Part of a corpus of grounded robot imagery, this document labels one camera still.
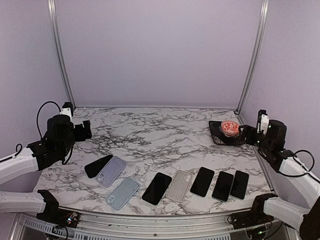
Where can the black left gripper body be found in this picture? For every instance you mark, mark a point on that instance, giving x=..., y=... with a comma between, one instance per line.
x=68, y=143

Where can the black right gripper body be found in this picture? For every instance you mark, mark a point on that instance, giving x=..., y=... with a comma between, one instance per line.
x=265, y=144

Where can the black smartphone teal edge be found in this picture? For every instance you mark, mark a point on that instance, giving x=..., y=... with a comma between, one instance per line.
x=202, y=182

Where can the black smartphone dark edge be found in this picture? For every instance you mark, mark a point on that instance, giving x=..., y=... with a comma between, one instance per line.
x=157, y=188

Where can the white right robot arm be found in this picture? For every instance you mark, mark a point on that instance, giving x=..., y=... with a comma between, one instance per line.
x=299, y=205

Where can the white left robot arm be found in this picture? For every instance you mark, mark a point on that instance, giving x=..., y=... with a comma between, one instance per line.
x=17, y=164

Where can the black phone case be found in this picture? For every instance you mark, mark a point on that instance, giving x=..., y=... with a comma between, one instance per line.
x=92, y=169

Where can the light blue phone case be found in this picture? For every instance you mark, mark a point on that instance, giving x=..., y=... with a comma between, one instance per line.
x=122, y=193

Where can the red white patterned bowl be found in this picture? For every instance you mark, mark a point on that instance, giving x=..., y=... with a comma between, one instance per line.
x=230, y=128

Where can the black patterned square plate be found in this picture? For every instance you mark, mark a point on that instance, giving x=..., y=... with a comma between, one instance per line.
x=219, y=138

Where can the black smartphone green edge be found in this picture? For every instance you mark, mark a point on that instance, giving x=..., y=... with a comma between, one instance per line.
x=239, y=185

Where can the black smartphone mint edge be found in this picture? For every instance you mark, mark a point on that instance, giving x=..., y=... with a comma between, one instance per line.
x=223, y=186

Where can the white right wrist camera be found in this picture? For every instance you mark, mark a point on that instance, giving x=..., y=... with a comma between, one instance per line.
x=262, y=122

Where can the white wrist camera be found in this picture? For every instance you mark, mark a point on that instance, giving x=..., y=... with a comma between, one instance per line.
x=67, y=109
x=262, y=122

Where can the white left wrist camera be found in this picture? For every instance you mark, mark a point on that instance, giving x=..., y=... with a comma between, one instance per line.
x=67, y=109

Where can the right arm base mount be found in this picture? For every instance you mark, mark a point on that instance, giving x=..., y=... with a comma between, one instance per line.
x=254, y=216

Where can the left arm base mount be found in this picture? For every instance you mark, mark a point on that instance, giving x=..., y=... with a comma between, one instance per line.
x=58, y=213

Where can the aluminium front rail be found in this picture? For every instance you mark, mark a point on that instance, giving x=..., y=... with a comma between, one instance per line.
x=109, y=226

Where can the right aluminium frame post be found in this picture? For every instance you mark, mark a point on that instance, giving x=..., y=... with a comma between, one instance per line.
x=261, y=27

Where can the aluminium frame post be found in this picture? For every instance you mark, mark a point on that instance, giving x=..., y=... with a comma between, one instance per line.
x=261, y=27
x=59, y=50

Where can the left aluminium frame post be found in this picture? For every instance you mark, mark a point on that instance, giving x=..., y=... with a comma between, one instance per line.
x=59, y=50

